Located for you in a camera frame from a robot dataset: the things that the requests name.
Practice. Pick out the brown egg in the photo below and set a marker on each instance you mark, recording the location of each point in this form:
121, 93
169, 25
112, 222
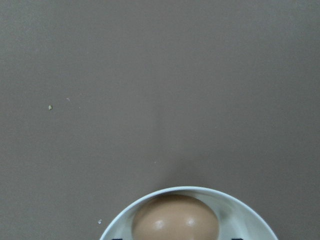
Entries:
175, 217

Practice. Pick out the white round bowl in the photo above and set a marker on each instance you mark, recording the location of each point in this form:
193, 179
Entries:
236, 219

